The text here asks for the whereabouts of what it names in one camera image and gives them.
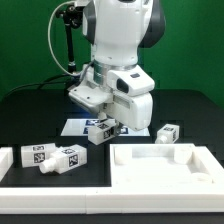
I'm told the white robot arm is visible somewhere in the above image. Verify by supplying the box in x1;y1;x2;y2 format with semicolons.
69;0;165;134

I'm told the black camera stand pole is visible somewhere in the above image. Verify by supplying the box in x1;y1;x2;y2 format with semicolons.
56;3;84;74

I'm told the white cable loop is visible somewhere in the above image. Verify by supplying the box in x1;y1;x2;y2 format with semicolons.
47;0;88;77

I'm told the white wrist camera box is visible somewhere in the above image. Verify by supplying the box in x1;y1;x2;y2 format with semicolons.
106;66;155;96

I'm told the white L-shaped obstacle fence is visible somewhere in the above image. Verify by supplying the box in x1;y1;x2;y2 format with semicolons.
0;145;224;215

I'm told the white sheet with tags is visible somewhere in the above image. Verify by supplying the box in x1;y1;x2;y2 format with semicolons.
61;119;150;136

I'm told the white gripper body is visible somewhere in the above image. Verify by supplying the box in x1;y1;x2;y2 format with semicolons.
67;71;155;132

